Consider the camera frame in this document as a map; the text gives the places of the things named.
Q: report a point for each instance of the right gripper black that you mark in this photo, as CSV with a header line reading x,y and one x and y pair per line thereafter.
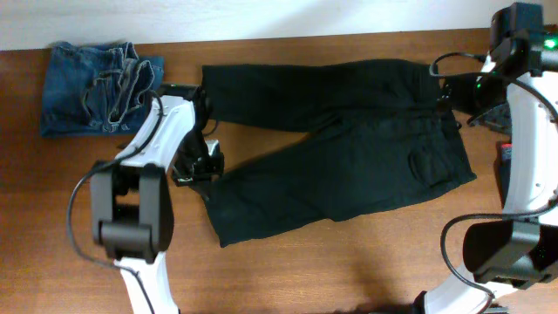
x,y
455,93

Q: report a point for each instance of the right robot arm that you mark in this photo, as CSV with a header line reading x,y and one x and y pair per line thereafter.
x,y
517,248

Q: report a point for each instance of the black shorts garment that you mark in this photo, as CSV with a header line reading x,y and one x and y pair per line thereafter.
x,y
376,140

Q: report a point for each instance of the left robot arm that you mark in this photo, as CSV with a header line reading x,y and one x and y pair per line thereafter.
x,y
132,211

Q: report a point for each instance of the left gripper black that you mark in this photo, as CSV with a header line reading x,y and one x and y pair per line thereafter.
x,y
186,177

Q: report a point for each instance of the folded blue denim jeans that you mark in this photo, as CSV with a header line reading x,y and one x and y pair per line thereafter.
x,y
97,90

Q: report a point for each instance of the dark garment with red trim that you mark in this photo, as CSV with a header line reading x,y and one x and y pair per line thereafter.
x,y
503,168

